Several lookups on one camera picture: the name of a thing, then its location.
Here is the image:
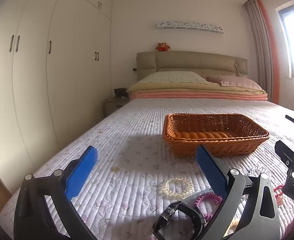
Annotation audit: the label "black wrist watch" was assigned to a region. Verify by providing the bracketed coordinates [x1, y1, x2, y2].
[152, 201, 207, 240]

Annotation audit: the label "white floral pillow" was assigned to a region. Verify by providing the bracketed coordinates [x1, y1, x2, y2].
[137, 71, 209, 85]

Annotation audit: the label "pink pillow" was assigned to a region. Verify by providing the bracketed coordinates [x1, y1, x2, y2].
[207, 75, 259, 88]

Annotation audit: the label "cream spiral hair tie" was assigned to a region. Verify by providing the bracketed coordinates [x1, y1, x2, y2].
[224, 217, 241, 237]

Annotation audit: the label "orange plush toy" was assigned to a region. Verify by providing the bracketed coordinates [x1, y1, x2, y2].
[155, 42, 171, 52]

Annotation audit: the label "beige nightstand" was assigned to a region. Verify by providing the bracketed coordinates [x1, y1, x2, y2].
[104, 98, 131, 117]

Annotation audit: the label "folded yellow and pink blankets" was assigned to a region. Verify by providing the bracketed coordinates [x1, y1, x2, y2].
[127, 81, 267, 95]

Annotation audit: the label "brown wicker basket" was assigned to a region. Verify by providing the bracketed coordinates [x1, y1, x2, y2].
[162, 113, 270, 158]

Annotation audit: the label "striped curtain orange edge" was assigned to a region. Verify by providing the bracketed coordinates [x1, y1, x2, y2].
[244, 0, 280, 104]

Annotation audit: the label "white wardrobe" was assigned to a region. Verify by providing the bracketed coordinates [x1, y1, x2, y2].
[0, 0, 112, 195]

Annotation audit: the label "clear spiral hair tie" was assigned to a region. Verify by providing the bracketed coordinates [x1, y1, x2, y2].
[162, 177, 194, 198]

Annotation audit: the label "clear crystal hair clip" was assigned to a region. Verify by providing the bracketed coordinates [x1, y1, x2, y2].
[248, 166, 271, 178]

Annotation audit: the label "red heart hair clip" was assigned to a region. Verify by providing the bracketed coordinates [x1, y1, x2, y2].
[273, 185, 286, 205]

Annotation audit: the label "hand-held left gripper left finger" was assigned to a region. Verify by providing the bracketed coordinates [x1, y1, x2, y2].
[13, 145, 98, 240]

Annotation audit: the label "purple spiral hair tie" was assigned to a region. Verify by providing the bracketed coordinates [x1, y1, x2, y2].
[193, 192, 224, 220]

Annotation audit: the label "white carved wall shelf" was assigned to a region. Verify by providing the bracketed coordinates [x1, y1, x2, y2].
[157, 21, 224, 34]

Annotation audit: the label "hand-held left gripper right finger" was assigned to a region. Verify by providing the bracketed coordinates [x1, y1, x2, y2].
[196, 145, 281, 240]

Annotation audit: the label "white floral quilted bedspread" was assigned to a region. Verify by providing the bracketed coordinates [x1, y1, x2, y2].
[0, 97, 294, 240]

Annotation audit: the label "beige padded headboard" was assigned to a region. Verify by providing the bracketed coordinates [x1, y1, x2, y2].
[136, 51, 248, 85]

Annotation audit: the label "folded pink blanket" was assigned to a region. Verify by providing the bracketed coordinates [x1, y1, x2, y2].
[129, 91, 268, 102]

